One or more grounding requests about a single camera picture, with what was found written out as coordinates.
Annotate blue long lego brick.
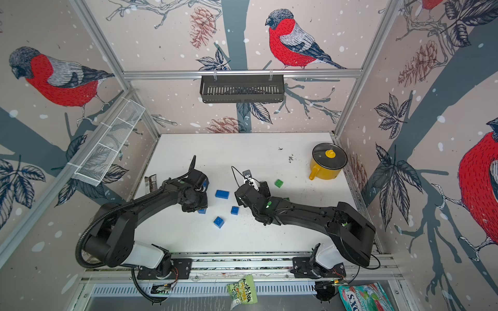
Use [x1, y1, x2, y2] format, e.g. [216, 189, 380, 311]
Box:
[215, 190, 230, 200]

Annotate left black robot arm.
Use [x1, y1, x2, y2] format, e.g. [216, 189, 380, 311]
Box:
[75, 168, 209, 275]

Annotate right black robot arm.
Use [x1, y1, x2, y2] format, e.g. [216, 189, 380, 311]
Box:
[235, 182, 376, 268]

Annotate brown snack wrapper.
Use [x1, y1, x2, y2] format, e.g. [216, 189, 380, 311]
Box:
[145, 174, 158, 194]

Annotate yellow pot with lid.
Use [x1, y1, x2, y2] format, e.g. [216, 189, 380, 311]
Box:
[309, 143, 348, 180]

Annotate green snack packet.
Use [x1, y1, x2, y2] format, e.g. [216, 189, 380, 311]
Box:
[226, 275, 258, 310]

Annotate colourful tissue packet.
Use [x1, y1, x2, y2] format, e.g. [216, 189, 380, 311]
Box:
[338, 282, 395, 311]

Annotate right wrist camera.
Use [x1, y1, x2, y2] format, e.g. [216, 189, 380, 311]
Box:
[243, 170, 260, 190]

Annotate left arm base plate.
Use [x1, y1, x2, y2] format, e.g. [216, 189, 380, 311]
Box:
[137, 258, 193, 281]

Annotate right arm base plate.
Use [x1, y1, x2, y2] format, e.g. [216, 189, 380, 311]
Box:
[290, 257, 346, 279]

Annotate white wire mesh shelf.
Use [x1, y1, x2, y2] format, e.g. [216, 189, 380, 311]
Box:
[72, 99, 145, 186]

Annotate black hanging wire basket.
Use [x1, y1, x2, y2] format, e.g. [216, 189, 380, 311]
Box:
[200, 75, 285, 104]

